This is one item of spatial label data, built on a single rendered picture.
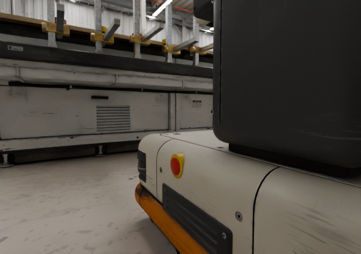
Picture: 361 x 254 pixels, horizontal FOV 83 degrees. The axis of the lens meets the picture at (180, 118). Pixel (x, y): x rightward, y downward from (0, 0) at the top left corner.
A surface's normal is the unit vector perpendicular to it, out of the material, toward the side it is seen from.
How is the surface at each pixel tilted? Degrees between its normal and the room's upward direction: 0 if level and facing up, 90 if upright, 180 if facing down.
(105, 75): 90
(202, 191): 90
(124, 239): 0
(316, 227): 73
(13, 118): 90
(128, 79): 90
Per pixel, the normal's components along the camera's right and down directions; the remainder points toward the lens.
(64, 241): 0.00, -1.00
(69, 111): 0.49, 0.02
